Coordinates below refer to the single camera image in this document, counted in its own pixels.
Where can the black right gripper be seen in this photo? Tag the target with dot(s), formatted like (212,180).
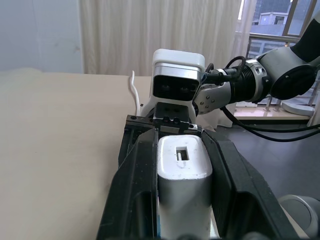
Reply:
(170,112)

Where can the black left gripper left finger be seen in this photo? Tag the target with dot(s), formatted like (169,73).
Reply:
(135,190)

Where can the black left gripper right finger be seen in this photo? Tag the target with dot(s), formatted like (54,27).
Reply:
(240,195)

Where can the white charger block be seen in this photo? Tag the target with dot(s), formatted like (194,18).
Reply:
(183,175)

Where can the silver robot body part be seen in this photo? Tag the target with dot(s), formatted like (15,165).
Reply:
(301,215)

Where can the white round base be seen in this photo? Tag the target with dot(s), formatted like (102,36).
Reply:
(298,108)

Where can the cream pleated curtain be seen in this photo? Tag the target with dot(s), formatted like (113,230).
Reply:
(155,35)

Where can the metal window railing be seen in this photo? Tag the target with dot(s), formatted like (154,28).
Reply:
(272,42)

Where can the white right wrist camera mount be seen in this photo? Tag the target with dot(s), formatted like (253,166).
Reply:
(177,72)

